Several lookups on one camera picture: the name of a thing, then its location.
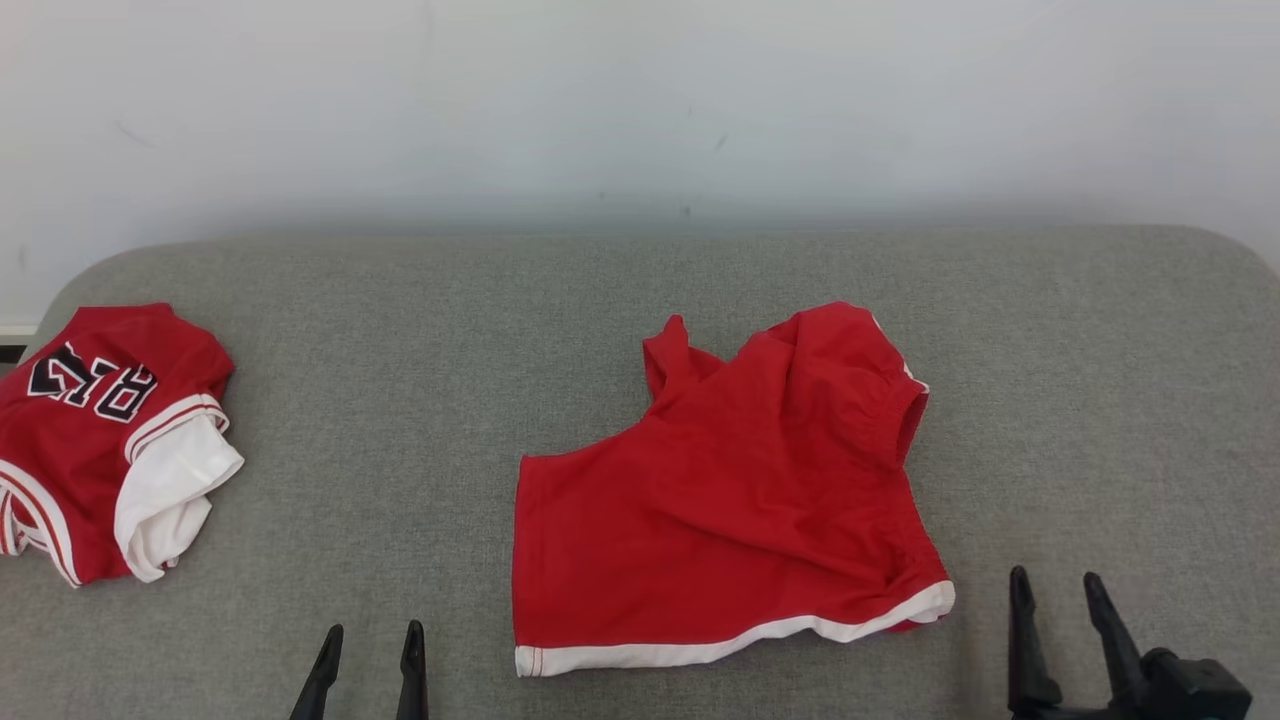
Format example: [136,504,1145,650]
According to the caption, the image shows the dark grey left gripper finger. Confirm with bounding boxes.
[289,624,345,720]
[396,619,430,720]

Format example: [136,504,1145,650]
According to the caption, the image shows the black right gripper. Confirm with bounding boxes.
[1007,566,1254,720]

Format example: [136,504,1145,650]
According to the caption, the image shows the red Bulls basketball jersey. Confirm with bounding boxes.
[0,303,246,589]

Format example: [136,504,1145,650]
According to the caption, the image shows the red shorts with white trim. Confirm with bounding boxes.
[512,300,956,679]

